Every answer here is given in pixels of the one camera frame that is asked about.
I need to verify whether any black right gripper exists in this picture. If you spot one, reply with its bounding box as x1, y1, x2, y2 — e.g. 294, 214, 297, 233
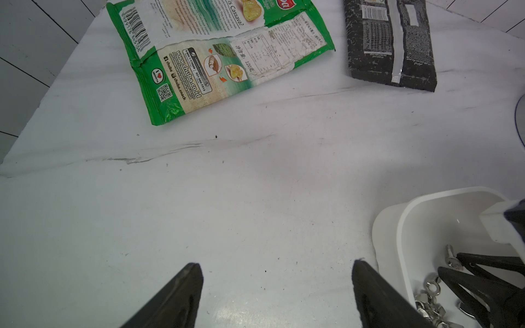
437, 200, 524, 327

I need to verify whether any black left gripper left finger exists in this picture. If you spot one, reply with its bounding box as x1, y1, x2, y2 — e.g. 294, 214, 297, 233
123, 263, 204, 328

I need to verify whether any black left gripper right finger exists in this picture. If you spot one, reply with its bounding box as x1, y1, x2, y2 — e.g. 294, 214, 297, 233
351, 260, 432, 328

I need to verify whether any white plastic storage box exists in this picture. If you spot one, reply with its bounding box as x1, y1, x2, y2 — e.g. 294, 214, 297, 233
372, 187, 524, 327

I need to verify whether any green chips bag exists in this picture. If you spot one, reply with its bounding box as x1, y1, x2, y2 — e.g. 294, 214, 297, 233
106, 0, 334, 126

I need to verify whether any black snack packet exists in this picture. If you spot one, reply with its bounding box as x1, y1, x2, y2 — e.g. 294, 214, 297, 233
343, 0, 438, 92

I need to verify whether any silver wing nut in box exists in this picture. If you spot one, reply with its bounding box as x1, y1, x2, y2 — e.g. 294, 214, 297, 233
424, 275, 441, 297
414, 291, 447, 326
445, 244, 463, 271

